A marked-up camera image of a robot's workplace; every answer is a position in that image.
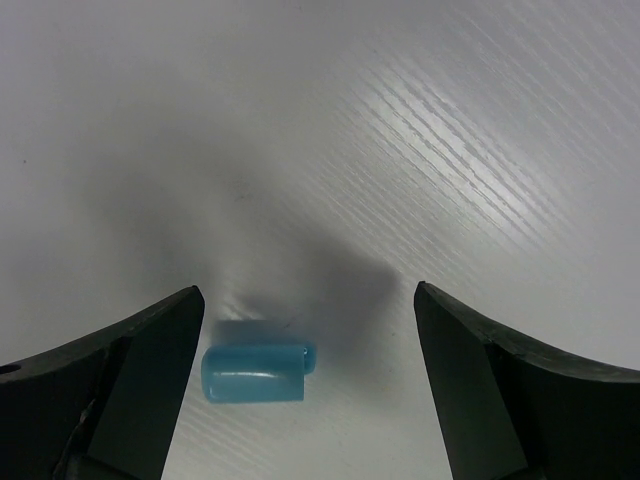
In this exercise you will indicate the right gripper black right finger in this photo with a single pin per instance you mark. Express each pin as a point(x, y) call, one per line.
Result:
point(512, 407)

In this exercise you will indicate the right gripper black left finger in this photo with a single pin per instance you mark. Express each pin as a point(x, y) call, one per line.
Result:
point(104, 406)

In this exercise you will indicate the blue marker cap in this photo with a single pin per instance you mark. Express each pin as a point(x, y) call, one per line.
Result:
point(256, 373)

